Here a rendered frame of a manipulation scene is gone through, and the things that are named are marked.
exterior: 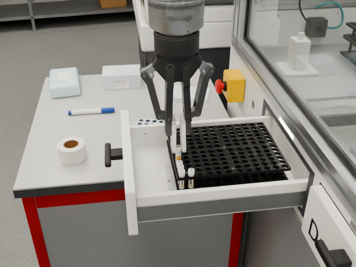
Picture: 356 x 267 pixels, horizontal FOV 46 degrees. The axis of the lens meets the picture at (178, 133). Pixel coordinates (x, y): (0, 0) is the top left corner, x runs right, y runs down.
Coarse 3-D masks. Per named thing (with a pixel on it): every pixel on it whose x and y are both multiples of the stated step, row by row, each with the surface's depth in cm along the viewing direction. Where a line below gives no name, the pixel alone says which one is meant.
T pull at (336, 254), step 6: (318, 240) 64; (318, 246) 63; (324, 246) 63; (318, 252) 63; (324, 252) 62; (330, 252) 62; (336, 252) 62; (342, 252) 62; (324, 258) 62; (330, 258) 61; (336, 258) 61; (342, 258) 61; (348, 258) 61; (330, 264) 60; (336, 264) 60; (342, 264) 60; (348, 264) 61
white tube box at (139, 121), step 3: (138, 117) 118; (141, 117) 118; (144, 117) 118; (138, 120) 117; (141, 120) 118; (144, 120) 117; (147, 120) 118; (150, 120) 117; (153, 120) 117; (156, 120) 117; (159, 120) 117; (162, 120) 117; (177, 120) 117; (135, 123) 116; (138, 123) 116; (141, 123) 116; (144, 123) 116; (147, 123) 116; (150, 123) 116; (153, 123) 116
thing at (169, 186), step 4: (164, 168) 90; (168, 168) 90; (164, 172) 89; (168, 172) 89; (164, 176) 88; (168, 176) 87; (168, 180) 86; (168, 184) 85; (172, 184) 85; (168, 188) 84; (172, 188) 84
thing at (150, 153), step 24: (216, 120) 98; (240, 120) 98; (264, 120) 99; (144, 144) 98; (288, 144) 90; (144, 168) 92; (144, 192) 85; (168, 192) 76; (192, 192) 76; (216, 192) 77; (240, 192) 78; (264, 192) 78; (288, 192) 79; (144, 216) 77; (168, 216) 78; (192, 216) 79
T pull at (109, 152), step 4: (108, 144) 86; (108, 148) 85; (116, 148) 85; (120, 148) 85; (108, 152) 84; (112, 152) 84; (116, 152) 84; (120, 152) 84; (108, 156) 82; (112, 156) 83; (116, 156) 83; (120, 156) 83; (108, 160) 81; (112, 160) 83; (108, 164) 81
